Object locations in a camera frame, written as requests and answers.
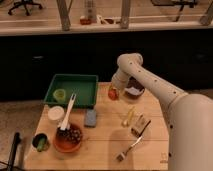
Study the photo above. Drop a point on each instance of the black stand left edge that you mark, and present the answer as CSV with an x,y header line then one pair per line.
x,y
15,143

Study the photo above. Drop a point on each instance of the white round lid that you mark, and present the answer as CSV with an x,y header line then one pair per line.
x,y
56,113

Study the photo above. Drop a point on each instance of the orange bowl with grapes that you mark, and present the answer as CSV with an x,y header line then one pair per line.
x,y
69,140

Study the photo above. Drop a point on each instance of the light green cup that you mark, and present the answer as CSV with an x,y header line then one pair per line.
x,y
59,95

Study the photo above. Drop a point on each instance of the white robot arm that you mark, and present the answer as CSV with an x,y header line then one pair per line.
x,y
189,117

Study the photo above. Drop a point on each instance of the yellow banana piece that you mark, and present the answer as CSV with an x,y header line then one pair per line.
x,y
126,122

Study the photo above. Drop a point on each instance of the black office chair base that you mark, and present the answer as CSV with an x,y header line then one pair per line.
x,y
24,3

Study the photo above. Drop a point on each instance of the green plastic tray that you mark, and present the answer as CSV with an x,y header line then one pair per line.
x,y
84,86

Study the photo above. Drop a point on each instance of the red-orange apple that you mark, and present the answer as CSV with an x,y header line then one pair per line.
x,y
113,94

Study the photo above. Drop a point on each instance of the red object on shelf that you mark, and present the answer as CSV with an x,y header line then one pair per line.
x,y
84,21

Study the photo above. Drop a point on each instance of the silver fork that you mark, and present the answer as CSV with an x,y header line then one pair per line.
x,y
124,153

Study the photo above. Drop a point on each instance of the dark bowl with cloth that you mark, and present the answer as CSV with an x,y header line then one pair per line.
x,y
134,89

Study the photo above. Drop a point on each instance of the dark mug with green item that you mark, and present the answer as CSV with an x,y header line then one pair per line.
x,y
40,142

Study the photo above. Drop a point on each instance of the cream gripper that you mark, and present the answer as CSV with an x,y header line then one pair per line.
x,y
118,83

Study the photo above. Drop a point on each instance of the blue-grey sponge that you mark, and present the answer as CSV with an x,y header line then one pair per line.
x,y
90,118

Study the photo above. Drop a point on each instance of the wooden shelf rail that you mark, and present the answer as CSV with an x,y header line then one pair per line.
x,y
78,29

